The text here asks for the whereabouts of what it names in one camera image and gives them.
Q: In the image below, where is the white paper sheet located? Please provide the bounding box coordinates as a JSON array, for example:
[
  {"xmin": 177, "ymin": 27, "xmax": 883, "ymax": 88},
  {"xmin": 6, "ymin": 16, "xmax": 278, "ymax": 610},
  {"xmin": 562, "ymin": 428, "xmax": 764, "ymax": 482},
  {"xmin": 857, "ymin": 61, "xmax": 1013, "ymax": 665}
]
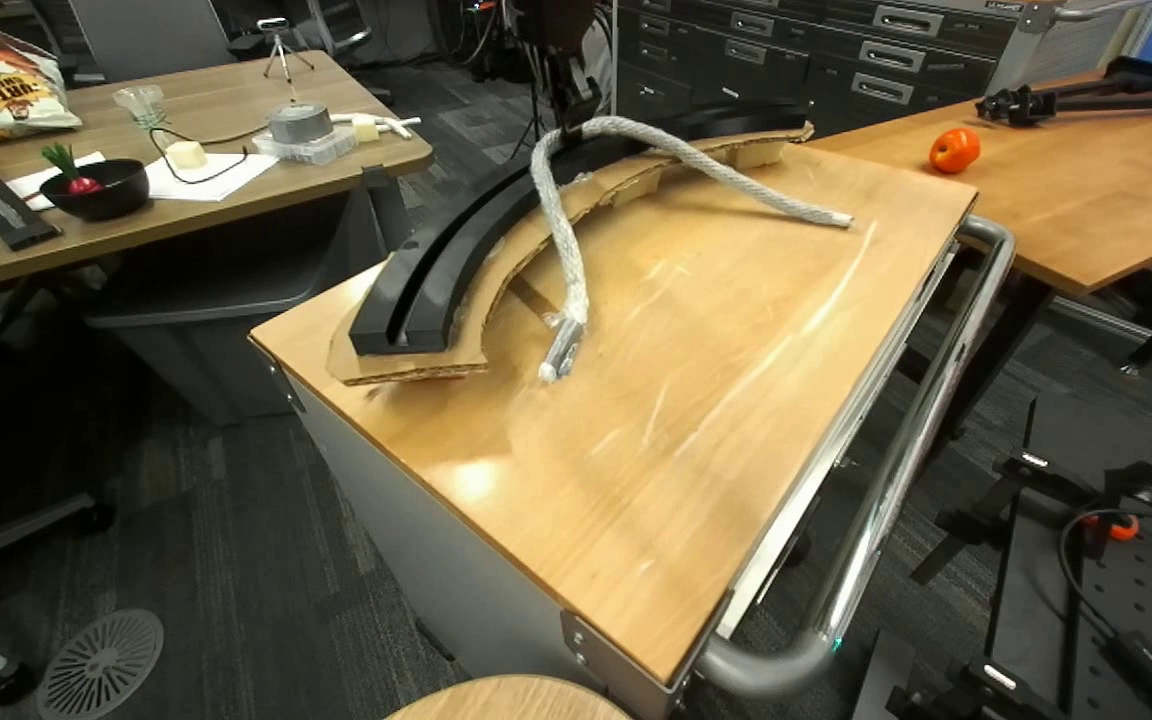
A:
[
  {"xmin": 0, "ymin": 151, "xmax": 108, "ymax": 234},
  {"xmin": 143, "ymin": 150, "xmax": 281, "ymax": 204}
]

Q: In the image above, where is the grey drawer cabinet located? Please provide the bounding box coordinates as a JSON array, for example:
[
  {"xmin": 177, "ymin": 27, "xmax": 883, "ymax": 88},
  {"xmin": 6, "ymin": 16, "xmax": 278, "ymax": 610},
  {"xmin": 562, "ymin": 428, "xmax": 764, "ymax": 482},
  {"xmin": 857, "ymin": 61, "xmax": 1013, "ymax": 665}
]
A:
[{"xmin": 615, "ymin": 0, "xmax": 1029, "ymax": 138}]

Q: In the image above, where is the metal cart with wooden top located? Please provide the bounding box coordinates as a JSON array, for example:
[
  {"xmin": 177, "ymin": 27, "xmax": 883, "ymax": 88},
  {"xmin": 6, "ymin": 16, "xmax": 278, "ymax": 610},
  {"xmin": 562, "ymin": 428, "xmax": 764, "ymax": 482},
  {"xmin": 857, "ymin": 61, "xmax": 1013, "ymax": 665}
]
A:
[{"xmin": 248, "ymin": 140, "xmax": 1018, "ymax": 720}]

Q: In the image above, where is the black curved board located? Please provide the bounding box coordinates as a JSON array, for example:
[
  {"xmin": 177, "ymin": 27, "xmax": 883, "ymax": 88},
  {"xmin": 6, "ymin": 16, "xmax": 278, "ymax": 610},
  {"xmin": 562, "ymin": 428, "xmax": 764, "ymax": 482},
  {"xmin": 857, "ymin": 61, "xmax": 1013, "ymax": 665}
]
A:
[{"xmin": 348, "ymin": 100, "xmax": 813, "ymax": 358}]

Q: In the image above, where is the white pipe fitting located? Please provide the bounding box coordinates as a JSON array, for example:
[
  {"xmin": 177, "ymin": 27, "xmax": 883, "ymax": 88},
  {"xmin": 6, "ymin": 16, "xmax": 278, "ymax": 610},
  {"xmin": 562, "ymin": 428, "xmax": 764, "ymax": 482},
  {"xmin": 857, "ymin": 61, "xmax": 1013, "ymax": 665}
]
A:
[{"xmin": 330, "ymin": 111, "xmax": 424, "ymax": 144}]

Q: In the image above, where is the grey office chair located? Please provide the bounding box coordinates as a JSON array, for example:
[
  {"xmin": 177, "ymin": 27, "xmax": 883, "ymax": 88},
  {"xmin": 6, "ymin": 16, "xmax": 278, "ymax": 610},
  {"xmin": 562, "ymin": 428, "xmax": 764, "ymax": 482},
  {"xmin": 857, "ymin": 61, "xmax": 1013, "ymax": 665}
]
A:
[{"xmin": 64, "ymin": 0, "xmax": 239, "ymax": 83}]

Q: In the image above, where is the camera on tripod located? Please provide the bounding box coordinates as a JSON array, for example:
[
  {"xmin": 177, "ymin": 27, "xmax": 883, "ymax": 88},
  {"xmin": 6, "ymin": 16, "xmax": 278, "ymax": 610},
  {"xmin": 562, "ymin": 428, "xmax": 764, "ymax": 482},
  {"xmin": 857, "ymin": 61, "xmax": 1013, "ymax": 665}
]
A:
[{"xmin": 255, "ymin": 16, "xmax": 316, "ymax": 84}]

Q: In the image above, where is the clear plastic box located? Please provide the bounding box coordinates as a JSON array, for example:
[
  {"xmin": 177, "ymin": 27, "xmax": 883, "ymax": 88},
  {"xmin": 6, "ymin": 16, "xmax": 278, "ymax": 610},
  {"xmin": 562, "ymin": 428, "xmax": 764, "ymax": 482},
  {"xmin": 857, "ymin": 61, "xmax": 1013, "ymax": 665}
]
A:
[{"xmin": 252, "ymin": 124, "xmax": 359, "ymax": 167}]

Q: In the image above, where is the black folded tripod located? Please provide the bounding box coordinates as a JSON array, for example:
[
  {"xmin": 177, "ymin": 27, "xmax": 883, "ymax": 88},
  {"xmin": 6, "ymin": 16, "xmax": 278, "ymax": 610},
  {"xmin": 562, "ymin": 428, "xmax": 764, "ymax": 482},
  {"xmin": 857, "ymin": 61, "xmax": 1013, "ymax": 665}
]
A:
[{"xmin": 973, "ymin": 55, "xmax": 1152, "ymax": 128}]

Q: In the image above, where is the white rope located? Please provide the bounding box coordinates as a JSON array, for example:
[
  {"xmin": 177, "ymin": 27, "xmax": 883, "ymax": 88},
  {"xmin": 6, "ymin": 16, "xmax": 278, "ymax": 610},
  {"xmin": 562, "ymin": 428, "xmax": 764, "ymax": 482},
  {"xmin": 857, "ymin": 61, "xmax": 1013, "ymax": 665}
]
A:
[{"xmin": 530, "ymin": 115, "xmax": 855, "ymax": 385}]

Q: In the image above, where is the round wooden stool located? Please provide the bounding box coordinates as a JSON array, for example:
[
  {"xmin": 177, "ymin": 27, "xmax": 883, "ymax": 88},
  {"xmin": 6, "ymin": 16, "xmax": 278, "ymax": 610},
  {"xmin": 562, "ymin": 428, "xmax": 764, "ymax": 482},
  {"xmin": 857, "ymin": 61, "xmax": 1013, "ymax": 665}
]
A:
[{"xmin": 383, "ymin": 674, "xmax": 633, "ymax": 720}]

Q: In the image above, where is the black cable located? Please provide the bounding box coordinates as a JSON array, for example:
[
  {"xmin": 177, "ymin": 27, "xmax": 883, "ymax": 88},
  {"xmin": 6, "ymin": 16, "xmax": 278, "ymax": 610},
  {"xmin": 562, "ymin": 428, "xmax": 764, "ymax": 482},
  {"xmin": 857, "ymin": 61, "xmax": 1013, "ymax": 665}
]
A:
[
  {"xmin": 147, "ymin": 121, "xmax": 273, "ymax": 187},
  {"xmin": 1057, "ymin": 504, "xmax": 1152, "ymax": 706}
]

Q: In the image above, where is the snack bag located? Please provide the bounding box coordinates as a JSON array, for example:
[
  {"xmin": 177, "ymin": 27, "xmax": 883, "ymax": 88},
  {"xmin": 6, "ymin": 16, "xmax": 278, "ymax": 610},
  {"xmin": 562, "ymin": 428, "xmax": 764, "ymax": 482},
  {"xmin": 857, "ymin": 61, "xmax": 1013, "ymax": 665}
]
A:
[{"xmin": 0, "ymin": 26, "xmax": 84, "ymax": 148}]

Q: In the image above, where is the black bowl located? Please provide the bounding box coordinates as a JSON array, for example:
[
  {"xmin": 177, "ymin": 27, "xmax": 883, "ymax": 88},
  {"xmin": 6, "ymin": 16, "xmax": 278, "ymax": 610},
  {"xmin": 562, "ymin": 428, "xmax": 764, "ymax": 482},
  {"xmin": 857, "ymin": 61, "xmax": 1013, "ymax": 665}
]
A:
[{"xmin": 38, "ymin": 158, "xmax": 151, "ymax": 223}]

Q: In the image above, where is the curved cardboard sheet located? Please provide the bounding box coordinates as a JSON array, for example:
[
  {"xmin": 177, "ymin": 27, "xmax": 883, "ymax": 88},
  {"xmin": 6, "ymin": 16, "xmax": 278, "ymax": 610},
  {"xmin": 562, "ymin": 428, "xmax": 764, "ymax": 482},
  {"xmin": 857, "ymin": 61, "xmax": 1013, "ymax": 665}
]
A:
[{"xmin": 327, "ymin": 121, "xmax": 816, "ymax": 388}]

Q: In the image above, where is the grey tape roll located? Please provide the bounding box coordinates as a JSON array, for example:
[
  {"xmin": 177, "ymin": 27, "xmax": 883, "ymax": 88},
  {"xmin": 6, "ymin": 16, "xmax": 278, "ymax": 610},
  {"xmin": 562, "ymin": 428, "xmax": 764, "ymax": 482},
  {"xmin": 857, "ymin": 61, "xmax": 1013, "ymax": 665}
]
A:
[{"xmin": 267, "ymin": 102, "xmax": 335, "ymax": 146}]

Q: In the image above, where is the orange and black clamp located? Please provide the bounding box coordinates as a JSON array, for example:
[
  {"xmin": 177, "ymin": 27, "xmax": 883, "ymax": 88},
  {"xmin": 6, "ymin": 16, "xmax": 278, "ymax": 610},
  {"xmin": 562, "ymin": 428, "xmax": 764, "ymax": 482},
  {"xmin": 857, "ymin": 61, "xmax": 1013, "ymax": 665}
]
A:
[{"xmin": 1080, "ymin": 510, "xmax": 1142, "ymax": 545}]

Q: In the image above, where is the wooden desk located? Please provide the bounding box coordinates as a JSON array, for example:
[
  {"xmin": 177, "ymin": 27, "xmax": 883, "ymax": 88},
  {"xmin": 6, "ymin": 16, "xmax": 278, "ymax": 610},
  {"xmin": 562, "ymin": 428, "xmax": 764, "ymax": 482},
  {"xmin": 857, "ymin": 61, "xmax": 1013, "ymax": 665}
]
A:
[{"xmin": 0, "ymin": 49, "xmax": 435, "ymax": 346}]

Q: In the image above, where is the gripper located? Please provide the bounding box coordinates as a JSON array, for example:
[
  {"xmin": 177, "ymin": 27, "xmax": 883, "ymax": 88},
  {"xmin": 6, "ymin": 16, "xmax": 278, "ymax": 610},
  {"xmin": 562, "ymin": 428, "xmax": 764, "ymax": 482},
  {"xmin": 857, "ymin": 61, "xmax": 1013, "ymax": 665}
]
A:
[{"xmin": 519, "ymin": 0, "xmax": 605, "ymax": 140}]

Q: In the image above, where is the round white grille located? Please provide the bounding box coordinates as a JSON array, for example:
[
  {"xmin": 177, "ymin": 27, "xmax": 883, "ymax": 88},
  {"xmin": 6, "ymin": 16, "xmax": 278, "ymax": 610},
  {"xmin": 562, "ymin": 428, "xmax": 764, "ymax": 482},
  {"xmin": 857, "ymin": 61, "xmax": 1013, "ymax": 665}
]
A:
[{"xmin": 35, "ymin": 607, "xmax": 166, "ymax": 720}]

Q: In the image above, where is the orange toy fruit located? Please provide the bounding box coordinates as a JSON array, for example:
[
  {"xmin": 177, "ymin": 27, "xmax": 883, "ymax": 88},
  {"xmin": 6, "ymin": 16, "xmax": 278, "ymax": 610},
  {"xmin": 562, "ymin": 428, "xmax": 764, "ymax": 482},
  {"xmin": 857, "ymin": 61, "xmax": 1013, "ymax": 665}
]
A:
[{"xmin": 928, "ymin": 127, "xmax": 983, "ymax": 176}]

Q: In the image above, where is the wooden table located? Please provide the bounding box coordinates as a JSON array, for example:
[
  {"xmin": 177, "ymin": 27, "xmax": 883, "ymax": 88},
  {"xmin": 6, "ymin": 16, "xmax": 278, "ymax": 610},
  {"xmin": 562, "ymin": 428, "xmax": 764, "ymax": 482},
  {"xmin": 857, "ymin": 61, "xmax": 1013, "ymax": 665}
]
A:
[{"xmin": 810, "ymin": 68, "xmax": 1152, "ymax": 379}]

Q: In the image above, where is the red toy radish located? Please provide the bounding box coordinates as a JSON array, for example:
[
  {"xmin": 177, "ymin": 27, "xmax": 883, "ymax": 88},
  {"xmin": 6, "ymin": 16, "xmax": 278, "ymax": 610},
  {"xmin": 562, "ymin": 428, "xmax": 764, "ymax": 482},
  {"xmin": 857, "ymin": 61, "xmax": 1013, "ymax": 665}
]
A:
[{"xmin": 41, "ymin": 143, "xmax": 106, "ymax": 197}]

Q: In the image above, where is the clear plastic cup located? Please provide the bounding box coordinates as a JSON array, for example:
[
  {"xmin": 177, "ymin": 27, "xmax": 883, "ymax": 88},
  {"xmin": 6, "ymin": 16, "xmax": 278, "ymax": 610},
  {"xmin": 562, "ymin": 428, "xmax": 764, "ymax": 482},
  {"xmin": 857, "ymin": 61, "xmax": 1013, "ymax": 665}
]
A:
[{"xmin": 113, "ymin": 84, "xmax": 170, "ymax": 132}]

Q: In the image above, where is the black perforated plate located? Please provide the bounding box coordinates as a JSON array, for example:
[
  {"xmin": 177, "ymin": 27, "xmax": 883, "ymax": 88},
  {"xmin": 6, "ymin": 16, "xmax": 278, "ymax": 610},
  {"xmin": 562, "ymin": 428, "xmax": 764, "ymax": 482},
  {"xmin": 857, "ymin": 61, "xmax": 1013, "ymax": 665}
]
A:
[{"xmin": 880, "ymin": 394, "xmax": 1152, "ymax": 720}]

